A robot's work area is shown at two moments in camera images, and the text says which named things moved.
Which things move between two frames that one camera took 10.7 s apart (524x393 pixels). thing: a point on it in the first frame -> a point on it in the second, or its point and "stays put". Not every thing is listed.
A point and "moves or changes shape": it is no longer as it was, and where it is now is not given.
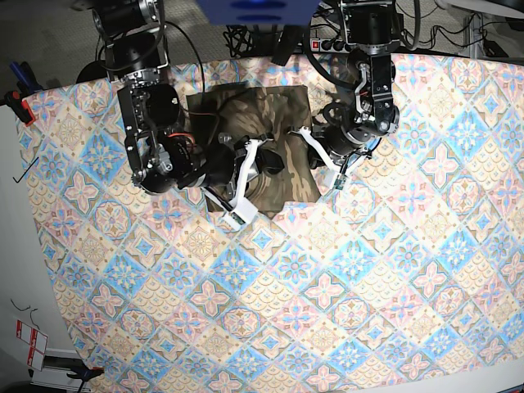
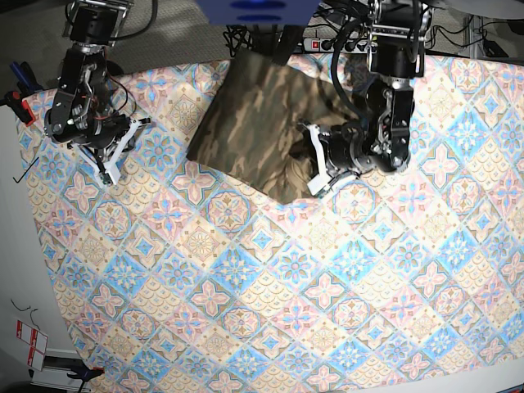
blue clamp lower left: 84,374 stays put
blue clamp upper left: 27,83 stays put
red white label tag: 38,343 stays put
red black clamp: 22,108 stays put
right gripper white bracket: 272,162 -> 311,149
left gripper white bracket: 241,210 -> 110,174
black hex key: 17,182 stays put
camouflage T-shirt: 274,115 moves or changes shape
